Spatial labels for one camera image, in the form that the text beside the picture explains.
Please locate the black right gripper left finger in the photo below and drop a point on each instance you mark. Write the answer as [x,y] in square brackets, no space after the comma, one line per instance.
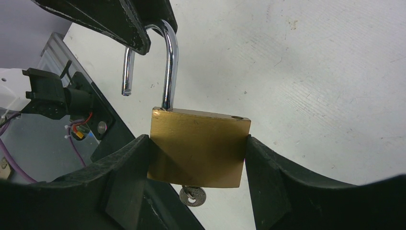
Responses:
[112,193]

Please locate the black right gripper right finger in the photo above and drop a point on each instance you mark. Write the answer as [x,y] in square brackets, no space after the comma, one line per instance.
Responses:
[287,196]

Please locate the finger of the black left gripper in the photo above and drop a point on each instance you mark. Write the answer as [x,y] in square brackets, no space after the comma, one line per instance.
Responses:
[155,10]
[117,19]

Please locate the silver key with ring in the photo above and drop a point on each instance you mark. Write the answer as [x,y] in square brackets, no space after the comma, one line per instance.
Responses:
[192,196]

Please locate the large brass padlock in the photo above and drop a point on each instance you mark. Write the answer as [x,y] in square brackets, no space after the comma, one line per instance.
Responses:
[193,148]

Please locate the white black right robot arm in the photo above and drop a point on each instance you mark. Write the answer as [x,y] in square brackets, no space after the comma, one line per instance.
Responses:
[43,93]

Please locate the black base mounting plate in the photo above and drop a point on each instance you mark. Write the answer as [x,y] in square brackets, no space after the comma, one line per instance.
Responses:
[108,128]

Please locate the aluminium table frame rail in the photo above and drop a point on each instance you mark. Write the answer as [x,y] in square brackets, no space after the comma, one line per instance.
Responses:
[55,56]

